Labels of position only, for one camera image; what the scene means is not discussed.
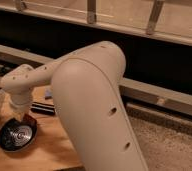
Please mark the metal bracket middle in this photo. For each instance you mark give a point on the metal bracket middle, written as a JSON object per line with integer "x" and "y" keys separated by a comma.
{"x": 91, "y": 11}

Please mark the wooden cutting board table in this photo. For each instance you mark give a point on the wooden cutting board table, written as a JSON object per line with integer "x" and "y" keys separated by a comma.
{"x": 51, "y": 149}

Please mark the metal bracket right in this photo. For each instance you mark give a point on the metal bracket right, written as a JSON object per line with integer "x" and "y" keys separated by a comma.
{"x": 154, "y": 16}

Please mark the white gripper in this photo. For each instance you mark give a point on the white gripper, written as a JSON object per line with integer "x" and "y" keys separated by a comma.
{"x": 20, "y": 104}

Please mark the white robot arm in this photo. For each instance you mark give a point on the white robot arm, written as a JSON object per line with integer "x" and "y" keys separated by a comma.
{"x": 86, "y": 97}

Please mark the metal bracket left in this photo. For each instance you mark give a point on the metal bracket left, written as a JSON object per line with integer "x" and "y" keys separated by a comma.
{"x": 20, "y": 5}

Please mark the metal bracket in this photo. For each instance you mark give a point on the metal bracket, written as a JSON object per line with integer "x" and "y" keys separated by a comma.
{"x": 20, "y": 5}
{"x": 91, "y": 11}
{"x": 154, "y": 16}

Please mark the black rectangular case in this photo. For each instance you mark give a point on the black rectangular case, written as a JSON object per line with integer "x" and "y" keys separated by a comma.
{"x": 43, "y": 108}

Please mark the black ceramic bowl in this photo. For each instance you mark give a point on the black ceramic bowl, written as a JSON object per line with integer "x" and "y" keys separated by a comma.
{"x": 16, "y": 135}

